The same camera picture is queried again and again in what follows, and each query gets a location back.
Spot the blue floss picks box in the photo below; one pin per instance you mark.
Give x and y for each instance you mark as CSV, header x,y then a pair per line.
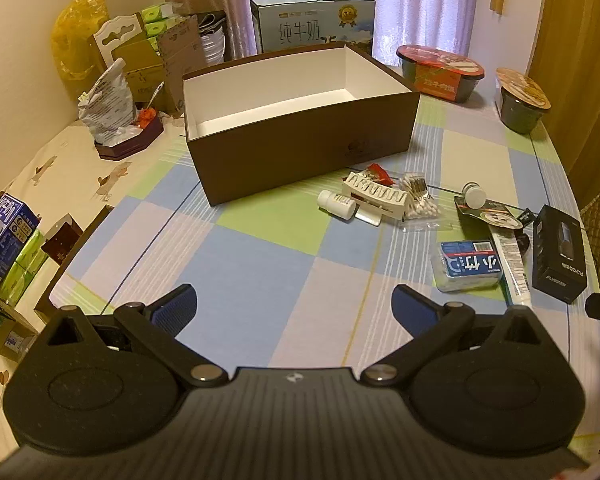
x,y
467,265

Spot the cream floral bed sheet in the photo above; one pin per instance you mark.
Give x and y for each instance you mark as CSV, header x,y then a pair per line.
x,y
55,170

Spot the open brown cardboard box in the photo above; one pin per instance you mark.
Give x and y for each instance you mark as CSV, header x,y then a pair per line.
x,y
142,67

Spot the red candy packet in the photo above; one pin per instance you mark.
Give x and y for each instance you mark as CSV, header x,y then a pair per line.
x,y
380,174

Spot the black shaver box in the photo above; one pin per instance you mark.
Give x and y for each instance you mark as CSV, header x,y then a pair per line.
x,y
555,255

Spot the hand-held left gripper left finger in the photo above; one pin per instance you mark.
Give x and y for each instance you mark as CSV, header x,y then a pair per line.
x,y
175,306

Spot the small dark brown box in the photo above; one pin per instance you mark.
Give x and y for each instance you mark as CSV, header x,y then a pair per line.
x,y
60,245

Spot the black white striped bag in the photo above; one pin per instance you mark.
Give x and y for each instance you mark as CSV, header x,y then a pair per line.
x,y
212,42

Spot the low cardboard box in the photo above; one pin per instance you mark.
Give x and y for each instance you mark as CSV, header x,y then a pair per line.
x,y
5,330

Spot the green wrapped tissue bundle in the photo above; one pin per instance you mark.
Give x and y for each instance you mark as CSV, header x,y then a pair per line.
x,y
25,270

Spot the sheer purple curtain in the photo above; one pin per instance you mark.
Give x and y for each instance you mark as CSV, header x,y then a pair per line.
x,y
420,10

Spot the red lid instant food bowl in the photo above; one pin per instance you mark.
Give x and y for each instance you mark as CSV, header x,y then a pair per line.
x,y
440,80

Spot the white printed snack bag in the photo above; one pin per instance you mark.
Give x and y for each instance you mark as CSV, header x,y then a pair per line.
x,y
105,105

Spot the milk carton gift box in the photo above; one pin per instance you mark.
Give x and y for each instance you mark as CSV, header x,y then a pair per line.
x,y
300,25

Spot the dark red octagonal box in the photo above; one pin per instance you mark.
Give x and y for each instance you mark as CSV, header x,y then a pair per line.
x,y
125,147

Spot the large brown cardboard box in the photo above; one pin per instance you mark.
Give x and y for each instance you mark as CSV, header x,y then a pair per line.
x,y
300,160

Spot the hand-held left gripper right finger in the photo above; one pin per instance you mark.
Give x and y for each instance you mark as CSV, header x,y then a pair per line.
x,y
411,306

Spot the white toothpaste tube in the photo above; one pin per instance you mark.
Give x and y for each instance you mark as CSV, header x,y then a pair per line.
x,y
512,265

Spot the blue printed box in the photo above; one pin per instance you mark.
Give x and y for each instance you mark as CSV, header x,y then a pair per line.
x,y
10,230

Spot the yellow plastic bag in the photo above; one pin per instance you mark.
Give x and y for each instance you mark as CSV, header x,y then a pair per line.
x,y
75,50

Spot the white pill bottle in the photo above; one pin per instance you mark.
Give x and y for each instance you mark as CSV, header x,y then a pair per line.
x,y
337,205

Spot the brown wooden panel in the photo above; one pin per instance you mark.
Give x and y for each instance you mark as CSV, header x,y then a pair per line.
x,y
575,60

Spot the white ribbed plastic holder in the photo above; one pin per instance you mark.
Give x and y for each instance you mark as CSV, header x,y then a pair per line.
x,y
380,199

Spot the cotton swabs bag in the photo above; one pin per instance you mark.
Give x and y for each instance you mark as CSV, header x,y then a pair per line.
x,y
420,205

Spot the green tissue pack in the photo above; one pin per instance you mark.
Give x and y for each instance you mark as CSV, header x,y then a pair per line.
x,y
155,11
157,29

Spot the green lip salve card pack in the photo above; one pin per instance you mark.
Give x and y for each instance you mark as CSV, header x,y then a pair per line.
x,y
495,217

